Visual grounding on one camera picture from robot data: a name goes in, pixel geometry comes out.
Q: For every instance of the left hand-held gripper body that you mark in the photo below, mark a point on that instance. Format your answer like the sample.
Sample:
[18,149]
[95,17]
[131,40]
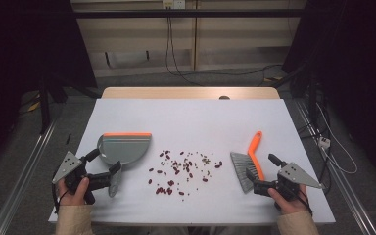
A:
[67,164]

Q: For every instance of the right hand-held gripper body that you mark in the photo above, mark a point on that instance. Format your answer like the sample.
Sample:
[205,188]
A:
[293,174]

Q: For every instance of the orange brush with grey bristles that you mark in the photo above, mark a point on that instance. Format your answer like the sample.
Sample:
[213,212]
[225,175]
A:
[241,163]

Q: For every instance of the grey dustpan with orange edge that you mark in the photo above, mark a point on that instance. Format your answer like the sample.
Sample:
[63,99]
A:
[124,148]

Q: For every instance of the red beans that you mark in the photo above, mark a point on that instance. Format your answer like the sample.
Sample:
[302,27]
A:
[160,190]

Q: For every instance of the person's right hand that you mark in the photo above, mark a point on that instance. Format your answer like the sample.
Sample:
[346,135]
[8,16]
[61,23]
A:
[292,205]

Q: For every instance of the person's left hand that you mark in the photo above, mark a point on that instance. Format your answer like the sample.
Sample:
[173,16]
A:
[75,197]

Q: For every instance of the small black floor item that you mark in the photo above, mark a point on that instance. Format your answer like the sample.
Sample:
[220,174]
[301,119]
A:
[68,138]

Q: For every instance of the white power adapter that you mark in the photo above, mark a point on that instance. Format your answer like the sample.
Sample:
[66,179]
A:
[324,142]

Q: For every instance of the black stand leg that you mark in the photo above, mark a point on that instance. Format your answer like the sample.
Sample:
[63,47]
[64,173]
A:
[44,107]

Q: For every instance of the white table board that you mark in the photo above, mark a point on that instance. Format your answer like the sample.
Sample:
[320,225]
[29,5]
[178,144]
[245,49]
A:
[209,114]

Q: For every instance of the dark table grommet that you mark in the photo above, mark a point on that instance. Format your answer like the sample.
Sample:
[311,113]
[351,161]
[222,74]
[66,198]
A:
[224,97]

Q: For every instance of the wooden table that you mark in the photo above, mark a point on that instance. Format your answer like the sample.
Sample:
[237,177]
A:
[176,93]

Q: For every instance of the black curtain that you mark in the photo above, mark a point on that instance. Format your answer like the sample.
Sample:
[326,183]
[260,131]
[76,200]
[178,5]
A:
[29,42]
[355,65]

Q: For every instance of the black horizontal bar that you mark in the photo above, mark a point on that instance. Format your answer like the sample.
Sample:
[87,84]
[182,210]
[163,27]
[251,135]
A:
[189,13]

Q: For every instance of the metal floor rail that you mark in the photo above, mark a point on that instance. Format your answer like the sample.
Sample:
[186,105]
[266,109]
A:
[346,189]
[23,178]

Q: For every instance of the black stand post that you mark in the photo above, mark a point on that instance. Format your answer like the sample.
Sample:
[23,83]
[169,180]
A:
[312,101]

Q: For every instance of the white wall socket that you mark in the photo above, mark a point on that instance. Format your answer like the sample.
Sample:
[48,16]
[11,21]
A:
[173,4]

